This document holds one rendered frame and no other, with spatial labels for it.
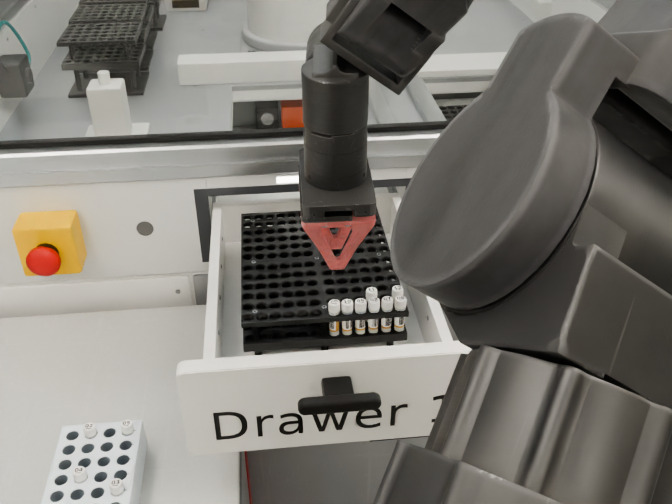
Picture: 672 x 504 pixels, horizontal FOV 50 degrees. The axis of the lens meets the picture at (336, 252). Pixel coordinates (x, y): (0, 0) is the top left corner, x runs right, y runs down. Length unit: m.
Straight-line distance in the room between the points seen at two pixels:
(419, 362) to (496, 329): 0.47
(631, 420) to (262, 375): 0.50
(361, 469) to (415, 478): 1.12
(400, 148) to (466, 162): 0.70
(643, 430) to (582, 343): 0.03
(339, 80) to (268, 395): 0.29
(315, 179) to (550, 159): 0.46
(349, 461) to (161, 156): 0.64
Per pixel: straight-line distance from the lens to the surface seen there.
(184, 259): 1.00
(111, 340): 0.99
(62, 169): 0.96
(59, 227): 0.95
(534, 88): 0.23
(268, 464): 1.29
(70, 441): 0.82
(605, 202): 0.22
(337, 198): 0.64
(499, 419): 0.20
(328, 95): 0.60
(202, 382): 0.68
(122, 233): 0.99
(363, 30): 0.58
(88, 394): 0.92
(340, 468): 1.31
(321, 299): 0.79
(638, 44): 0.25
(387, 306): 0.77
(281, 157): 0.93
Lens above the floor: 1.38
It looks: 34 degrees down
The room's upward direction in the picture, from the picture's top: straight up
